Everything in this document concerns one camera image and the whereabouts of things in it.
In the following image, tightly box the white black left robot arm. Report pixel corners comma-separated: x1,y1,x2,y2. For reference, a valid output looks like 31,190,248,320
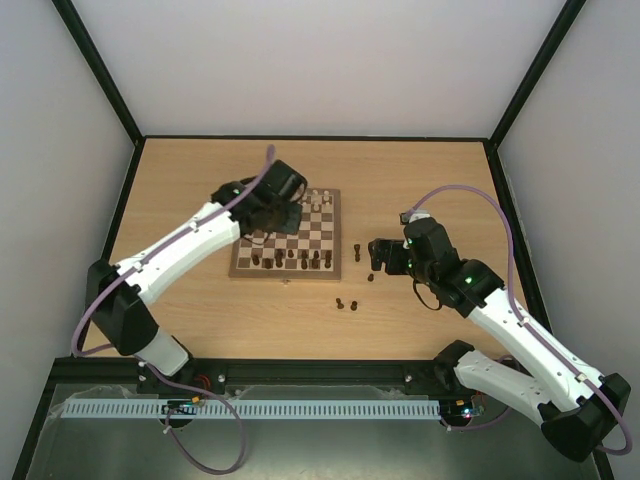
86,181,342,384

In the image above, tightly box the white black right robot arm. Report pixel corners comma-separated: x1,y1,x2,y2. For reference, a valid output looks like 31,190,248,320
368,239,631,462

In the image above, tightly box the wooden chess board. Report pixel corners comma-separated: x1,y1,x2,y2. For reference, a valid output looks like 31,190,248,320
229,188,341,282

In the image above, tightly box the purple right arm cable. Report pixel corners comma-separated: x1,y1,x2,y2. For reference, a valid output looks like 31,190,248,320
399,184,633,455

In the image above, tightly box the black aluminium frame rail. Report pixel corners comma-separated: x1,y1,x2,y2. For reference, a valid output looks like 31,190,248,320
47,357,479,399

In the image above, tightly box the white slotted cable duct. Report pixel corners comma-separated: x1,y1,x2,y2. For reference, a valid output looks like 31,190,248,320
61,399,441,420

